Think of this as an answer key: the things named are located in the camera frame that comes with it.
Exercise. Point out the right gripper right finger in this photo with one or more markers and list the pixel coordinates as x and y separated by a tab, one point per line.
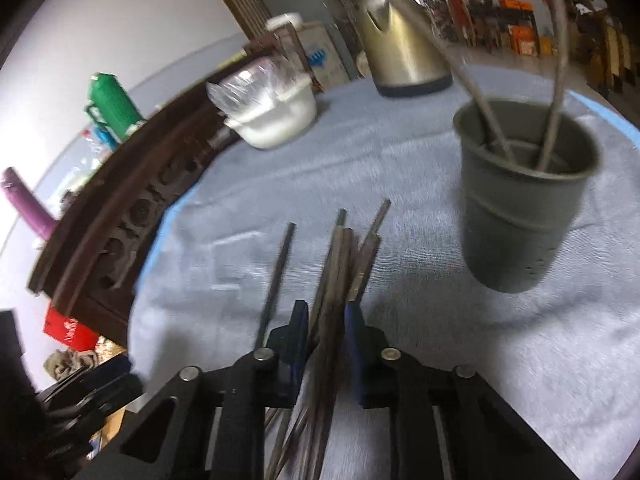
444	424

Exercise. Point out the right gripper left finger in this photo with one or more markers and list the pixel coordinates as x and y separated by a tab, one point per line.
211	425

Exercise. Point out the red gift bag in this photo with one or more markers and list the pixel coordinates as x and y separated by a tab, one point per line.
69	331

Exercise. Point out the grey towel table cover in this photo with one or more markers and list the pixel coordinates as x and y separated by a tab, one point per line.
565	354

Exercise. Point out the dark carved wooden sideboard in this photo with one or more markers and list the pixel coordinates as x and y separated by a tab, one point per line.
91	262

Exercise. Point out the blue round table cover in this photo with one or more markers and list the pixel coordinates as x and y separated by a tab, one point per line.
162	231

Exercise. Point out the purple thermos bottle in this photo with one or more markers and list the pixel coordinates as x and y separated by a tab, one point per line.
27	205

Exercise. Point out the grey utensil holder cup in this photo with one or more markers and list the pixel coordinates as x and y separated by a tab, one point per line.
516	217

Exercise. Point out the white bowl with plastic bag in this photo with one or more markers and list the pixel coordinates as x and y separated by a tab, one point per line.
267	102

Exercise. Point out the green thermos jug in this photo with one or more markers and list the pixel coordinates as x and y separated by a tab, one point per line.
110	107

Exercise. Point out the gold electric kettle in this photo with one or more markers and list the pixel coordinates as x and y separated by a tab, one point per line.
402	62

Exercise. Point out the grey refrigerator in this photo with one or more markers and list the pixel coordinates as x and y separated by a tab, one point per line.
334	16

